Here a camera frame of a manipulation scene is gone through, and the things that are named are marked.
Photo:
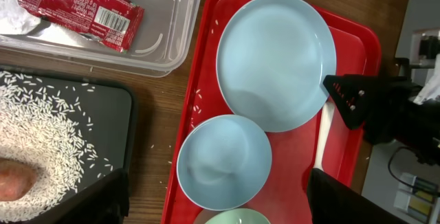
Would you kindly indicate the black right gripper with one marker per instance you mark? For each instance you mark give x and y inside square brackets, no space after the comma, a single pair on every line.
[385,106]

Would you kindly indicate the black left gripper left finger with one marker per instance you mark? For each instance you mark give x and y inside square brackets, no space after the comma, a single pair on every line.
[106,201]

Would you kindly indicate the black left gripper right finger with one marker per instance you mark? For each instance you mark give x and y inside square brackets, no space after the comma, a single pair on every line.
[331,202]

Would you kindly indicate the orange carrot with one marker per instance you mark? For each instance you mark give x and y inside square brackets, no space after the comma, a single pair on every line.
[17,179]

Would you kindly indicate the green bowl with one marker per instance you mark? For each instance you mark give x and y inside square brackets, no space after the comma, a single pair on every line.
[235,216]

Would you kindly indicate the pile of white rice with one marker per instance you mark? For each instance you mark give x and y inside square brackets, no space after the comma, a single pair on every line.
[52,125]

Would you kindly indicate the small light blue bowl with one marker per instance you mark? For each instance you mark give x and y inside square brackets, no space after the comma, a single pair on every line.
[224,162]

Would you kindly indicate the white paper napkin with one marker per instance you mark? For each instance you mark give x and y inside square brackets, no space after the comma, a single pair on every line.
[15,19]

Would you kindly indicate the grey dishwasher rack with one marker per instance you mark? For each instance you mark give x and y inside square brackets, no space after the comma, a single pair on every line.
[403,170]

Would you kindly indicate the black waste tray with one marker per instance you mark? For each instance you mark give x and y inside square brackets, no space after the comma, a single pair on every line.
[117,112]

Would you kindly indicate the clear plastic waste bin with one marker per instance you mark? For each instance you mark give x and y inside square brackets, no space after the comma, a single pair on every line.
[160,45]

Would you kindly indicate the white plastic spoon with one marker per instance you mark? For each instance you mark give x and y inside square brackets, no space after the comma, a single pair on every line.
[325,125]

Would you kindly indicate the large light blue plate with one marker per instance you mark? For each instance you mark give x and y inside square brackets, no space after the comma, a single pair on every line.
[271,61]

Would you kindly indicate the red snack wrapper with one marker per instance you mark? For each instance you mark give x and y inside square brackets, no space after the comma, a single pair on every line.
[112,23]

